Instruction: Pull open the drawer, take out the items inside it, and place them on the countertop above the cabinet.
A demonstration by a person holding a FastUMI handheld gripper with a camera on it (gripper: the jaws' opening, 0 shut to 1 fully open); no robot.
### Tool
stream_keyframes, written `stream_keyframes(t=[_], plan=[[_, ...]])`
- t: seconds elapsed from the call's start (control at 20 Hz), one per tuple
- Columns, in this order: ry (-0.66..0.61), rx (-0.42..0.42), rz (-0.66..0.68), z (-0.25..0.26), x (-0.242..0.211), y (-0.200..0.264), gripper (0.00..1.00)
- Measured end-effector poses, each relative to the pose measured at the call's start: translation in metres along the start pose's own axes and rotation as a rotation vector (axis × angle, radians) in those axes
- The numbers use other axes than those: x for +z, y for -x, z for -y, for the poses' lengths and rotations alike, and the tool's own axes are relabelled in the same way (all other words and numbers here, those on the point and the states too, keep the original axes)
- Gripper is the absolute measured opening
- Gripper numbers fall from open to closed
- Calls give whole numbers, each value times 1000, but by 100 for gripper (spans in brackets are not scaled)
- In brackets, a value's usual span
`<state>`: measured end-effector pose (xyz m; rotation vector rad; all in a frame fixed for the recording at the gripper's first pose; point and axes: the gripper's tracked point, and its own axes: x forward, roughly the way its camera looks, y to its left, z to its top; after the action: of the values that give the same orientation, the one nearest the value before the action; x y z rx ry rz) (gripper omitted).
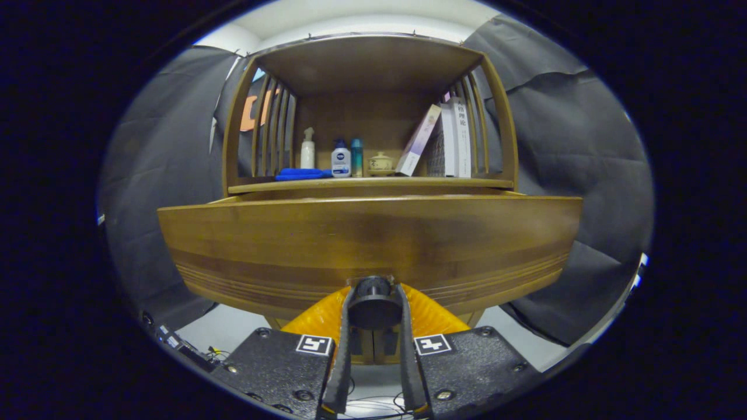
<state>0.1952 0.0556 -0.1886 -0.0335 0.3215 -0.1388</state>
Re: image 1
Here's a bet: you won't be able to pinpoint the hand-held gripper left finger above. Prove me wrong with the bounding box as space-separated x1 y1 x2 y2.
210 284 357 420

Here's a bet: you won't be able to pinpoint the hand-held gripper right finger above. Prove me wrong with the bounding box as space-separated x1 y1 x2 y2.
397 283 540 420

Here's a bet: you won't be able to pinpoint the wooden drawer with black knob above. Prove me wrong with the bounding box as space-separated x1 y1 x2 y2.
156 191 584 331

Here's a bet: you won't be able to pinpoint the wooden cabinet door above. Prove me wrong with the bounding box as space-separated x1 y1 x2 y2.
349 328 374 365
373 328 401 365

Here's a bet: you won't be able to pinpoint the wooden countertop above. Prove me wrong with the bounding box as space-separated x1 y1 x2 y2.
228 175 515 196

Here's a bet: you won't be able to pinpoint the wooden cabinet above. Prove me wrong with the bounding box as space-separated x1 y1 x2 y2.
222 34 520 365

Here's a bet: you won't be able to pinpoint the black floor power strip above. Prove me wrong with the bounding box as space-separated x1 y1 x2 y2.
143 312 228 374

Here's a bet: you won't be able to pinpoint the blue folded cloth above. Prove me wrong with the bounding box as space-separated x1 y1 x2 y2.
275 168 333 181

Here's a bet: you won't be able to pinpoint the beige lidded tea cup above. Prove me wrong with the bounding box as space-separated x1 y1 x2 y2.
368 152 395 177

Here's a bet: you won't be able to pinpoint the white bottle with blue cap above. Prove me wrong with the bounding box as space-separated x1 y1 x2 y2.
331 139 352 178

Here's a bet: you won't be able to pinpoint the white pump bottle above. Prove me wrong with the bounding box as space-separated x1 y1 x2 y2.
300 127 316 170

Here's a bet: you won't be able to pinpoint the purple and white book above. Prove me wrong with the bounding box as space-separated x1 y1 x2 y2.
395 104 442 177

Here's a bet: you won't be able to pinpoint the patterned cover book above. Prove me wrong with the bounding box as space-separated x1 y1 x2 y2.
426 104 458 177

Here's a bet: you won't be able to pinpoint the white book with black characters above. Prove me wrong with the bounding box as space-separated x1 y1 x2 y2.
452 97 472 179

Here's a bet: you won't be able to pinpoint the black floor cables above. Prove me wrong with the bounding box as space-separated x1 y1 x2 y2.
344 376 421 419

